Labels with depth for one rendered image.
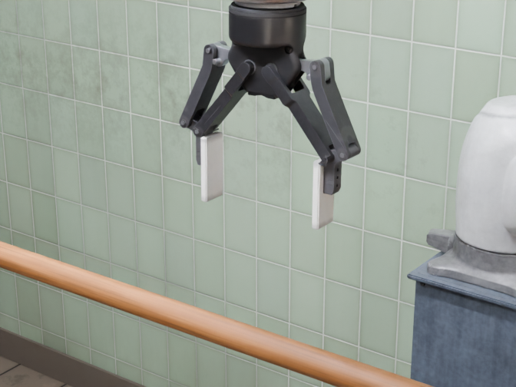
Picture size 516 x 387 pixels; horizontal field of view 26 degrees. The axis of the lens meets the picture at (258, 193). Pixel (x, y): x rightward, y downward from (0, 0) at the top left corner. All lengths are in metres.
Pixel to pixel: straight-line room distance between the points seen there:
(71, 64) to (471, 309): 1.58
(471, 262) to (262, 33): 0.78
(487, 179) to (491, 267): 0.14
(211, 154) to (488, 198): 0.63
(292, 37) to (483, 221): 0.71
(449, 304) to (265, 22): 0.81
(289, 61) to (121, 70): 1.83
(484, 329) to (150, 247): 1.43
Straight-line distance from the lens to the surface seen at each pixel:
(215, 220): 2.81
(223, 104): 1.12
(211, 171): 1.16
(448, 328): 1.77
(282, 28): 1.05
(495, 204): 1.68
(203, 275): 2.90
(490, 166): 1.67
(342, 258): 2.61
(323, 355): 1.10
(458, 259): 1.76
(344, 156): 1.06
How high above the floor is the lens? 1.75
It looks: 21 degrees down
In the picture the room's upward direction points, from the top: straight up
